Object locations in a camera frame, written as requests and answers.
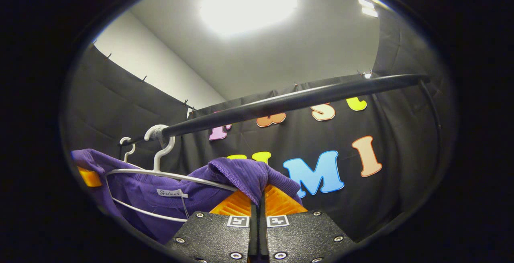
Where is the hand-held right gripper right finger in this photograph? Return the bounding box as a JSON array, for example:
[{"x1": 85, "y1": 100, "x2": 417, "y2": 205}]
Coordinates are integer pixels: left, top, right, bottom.
[{"x1": 259, "y1": 185, "x2": 356, "y2": 263}]

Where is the large ceiling light panel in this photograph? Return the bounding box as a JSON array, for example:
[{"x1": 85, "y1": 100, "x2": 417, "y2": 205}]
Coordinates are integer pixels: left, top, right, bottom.
[{"x1": 199, "y1": 0, "x2": 298, "y2": 37}]

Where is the black metal clothes rack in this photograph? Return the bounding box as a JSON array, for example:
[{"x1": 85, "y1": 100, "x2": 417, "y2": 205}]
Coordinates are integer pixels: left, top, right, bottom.
[{"x1": 119, "y1": 73, "x2": 444, "y2": 183}]

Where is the black backdrop cloth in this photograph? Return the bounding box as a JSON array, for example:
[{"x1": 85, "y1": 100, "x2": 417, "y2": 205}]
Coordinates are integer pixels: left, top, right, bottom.
[{"x1": 64, "y1": 10, "x2": 458, "y2": 243}]

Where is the white plastic clothes hanger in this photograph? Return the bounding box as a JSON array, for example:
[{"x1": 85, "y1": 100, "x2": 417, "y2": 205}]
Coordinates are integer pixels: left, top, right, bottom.
[
  {"x1": 119, "y1": 136, "x2": 137, "y2": 164},
  {"x1": 105, "y1": 124, "x2": 238, "y2": 223}
]

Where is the purple corduroy jacket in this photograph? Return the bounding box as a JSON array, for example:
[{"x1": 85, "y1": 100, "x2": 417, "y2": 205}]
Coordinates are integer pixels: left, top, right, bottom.
[{"x1": 71, "y1": 149, "x2": 302, "y2": 245}]

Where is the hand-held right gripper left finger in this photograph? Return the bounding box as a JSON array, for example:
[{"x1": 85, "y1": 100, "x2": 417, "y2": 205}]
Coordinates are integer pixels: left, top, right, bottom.
[{"x1": 165, "y1": 190, "x2": 258, "y2": 263}]

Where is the square ceiling light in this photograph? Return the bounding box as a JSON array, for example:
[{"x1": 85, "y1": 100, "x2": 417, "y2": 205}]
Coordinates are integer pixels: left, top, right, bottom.
[{"x1": 357, "y1": 0, "x2": 380, "y2": 18}]

